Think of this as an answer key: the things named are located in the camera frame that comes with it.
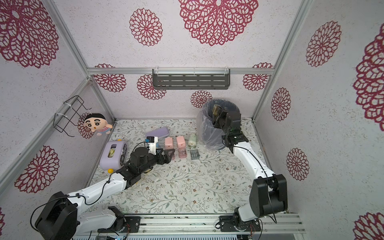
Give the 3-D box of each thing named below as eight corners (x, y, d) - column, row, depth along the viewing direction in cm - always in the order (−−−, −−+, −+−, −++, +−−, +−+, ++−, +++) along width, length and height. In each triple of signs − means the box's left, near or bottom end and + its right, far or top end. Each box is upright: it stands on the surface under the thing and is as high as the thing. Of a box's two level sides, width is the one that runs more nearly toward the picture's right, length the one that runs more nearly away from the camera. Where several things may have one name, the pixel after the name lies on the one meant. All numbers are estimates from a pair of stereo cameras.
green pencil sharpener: (188, 149, 104) (188, 142, 98) (188, 140, 109) (188, 133, 103) (196, 149, 104) (196, 142, 98) (195, 140, 109) (196, 133, 103)
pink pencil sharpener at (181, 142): (178, 150, 104) (177, 143, 98) (177, 142, 109) (176, 136, 103) (185, 148, 105) (185, 142, 99) (184, 141, 109) (183, 134, 103)
